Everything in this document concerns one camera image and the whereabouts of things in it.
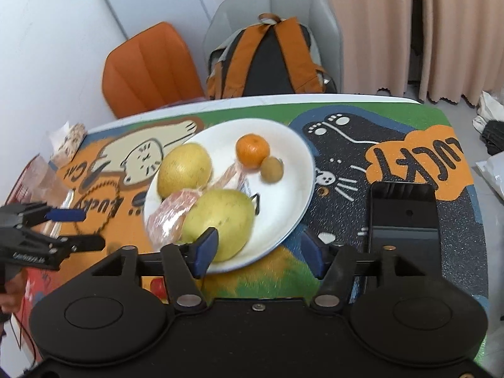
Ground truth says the red cherry fruit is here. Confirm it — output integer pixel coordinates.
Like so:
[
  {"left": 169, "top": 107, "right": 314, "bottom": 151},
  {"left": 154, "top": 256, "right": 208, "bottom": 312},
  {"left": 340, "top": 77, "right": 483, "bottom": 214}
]
[{"left": 150, "top": 277, "right": 168, "bottom": 300}]

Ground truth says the large pomelo segment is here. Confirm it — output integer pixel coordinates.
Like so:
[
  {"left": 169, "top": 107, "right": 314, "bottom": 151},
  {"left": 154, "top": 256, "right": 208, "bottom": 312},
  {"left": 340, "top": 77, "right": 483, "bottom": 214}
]
[{"left": 146, "top": 189, "right": 203, "bottom": 251}]

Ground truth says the yellow pear with stem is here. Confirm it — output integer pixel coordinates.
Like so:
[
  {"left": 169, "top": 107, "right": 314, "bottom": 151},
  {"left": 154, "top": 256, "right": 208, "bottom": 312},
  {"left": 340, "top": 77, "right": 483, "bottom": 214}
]
[{"left": 180, "top": 189, "right": 255, "bottom": 263}]

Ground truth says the yellow pear with brown spot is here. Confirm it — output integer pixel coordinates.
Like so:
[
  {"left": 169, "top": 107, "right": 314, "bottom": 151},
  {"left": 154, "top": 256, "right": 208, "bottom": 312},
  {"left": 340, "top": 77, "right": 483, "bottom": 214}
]
[{"left": 157, "top": 142, "right": 213, "bottom": 199}]

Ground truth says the brown longan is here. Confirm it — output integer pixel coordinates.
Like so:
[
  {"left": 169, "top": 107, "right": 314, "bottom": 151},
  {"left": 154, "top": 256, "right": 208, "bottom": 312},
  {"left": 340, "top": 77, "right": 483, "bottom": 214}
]
[{"left": 260, "top": 156, "right": 284, "bottom": 183}]

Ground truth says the orange mandarin front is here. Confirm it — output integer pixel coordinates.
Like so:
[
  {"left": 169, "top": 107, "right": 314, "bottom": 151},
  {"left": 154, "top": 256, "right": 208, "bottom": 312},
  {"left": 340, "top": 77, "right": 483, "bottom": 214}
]
[{"left": 235, "top": 133, "right": 270, "bottom": 170}]

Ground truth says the left hand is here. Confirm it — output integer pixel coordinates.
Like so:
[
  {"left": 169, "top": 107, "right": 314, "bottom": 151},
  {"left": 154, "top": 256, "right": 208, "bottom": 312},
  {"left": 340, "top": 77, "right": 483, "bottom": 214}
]
[{"left": 0, "top": 269, "right": 27, "bottom": 314}]

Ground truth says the white ceramic plate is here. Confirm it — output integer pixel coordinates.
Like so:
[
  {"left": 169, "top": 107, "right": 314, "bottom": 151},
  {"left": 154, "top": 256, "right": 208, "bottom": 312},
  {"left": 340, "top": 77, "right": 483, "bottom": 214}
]
[{"left": 144, "top": 119, "right": 315, "bottom": 273}]

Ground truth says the black smartphone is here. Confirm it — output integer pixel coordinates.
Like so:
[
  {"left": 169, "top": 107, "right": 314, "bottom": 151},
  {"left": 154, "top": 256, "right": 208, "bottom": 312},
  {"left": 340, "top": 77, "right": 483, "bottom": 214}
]
[{"left": 367, "top": 182, "right": 443, "bottom": 298}]

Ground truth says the colourful cartoon table mat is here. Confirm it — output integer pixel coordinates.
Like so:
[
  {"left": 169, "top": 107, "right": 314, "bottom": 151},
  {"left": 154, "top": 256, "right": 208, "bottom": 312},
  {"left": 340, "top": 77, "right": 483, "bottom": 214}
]
[{"left": 7, "top": 101, "right": 491, "bottom": 367}]

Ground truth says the orange chair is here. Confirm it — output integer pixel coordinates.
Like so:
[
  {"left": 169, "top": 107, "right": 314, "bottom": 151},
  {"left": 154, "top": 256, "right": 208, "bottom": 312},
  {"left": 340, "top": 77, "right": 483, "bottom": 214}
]
[{"left": 102, "top": 22, "right": 204, "bottom": 119}]

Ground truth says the orange black backpack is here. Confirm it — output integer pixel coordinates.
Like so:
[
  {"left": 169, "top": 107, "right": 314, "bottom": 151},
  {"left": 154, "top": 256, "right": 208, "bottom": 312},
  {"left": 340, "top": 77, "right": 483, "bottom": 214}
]
[{"left": 207, "top": 13, "right": 337, "bottom": 100}]

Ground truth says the white plastic bag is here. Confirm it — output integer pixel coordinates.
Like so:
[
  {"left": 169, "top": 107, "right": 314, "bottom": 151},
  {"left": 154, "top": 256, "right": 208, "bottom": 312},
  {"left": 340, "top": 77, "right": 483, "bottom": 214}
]
[{"left": 472, "top": 91, "right": 504, "bottom": 199}]

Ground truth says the grey chair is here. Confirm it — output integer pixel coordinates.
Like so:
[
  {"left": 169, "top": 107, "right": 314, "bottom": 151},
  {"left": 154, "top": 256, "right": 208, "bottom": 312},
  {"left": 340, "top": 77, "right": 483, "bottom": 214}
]
[{"left": 203, "top": 0, "right": 343, "bottom": 100}]

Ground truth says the pink curtain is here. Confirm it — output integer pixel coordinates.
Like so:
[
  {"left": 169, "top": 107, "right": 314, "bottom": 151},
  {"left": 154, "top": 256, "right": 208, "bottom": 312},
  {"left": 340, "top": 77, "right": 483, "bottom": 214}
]
[{"left": 331, "top": 0, "right": 503, "bottom": 104}]

